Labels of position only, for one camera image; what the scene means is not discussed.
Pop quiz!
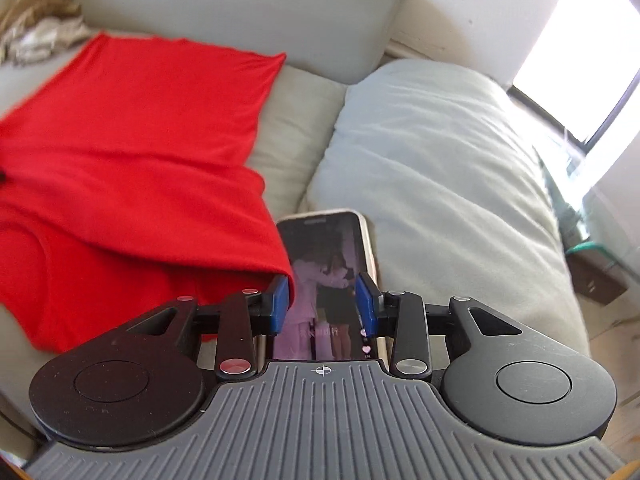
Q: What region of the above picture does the smartphone with lit screen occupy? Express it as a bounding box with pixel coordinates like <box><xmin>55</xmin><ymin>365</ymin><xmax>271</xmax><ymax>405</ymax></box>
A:
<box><xmin>271</xmin><ymin>209</ymin><xmax>388</xmax><ymax>362</ymax></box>

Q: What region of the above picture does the grey sofa backrest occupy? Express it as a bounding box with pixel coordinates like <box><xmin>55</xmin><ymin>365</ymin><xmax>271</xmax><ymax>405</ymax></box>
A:
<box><xmin>76</xmin><ymin>0</ymin><xmax>405</xmax><ymax>84</ymax></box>

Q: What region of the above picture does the light grey crumpled garment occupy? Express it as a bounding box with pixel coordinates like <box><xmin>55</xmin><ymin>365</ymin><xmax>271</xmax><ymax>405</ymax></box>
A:
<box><xmin>1</xmin><ymin>16</ymin><xmax>93</xmax><ymax>65</ymax></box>

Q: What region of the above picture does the tan crumpled garment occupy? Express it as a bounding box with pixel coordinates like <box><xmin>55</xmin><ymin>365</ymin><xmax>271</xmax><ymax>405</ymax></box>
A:
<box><xmin>1</xmin><ymin>0</ymin><xmax>81</xmax><ymax>34</ymax></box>

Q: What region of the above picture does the light blue-grey armrest cushion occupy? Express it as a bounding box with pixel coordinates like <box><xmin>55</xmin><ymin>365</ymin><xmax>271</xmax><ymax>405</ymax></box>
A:
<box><xmin>300</xmin><ymin>60</ymin><xmax>589</xmax><ymax>353</ymax></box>

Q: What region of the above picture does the red t-shirt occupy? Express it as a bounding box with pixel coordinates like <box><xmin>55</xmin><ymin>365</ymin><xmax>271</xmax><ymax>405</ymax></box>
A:
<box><xmin>0</xmin><ymin>31</ymin><xmax>296</xmax><ymax>356</ymax></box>

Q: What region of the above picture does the window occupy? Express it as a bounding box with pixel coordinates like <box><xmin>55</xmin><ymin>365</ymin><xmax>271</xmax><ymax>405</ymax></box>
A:
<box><xmin>509</xmin><ymin>0</ymin><xmax>639</xmax><ymax>153</ymax></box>

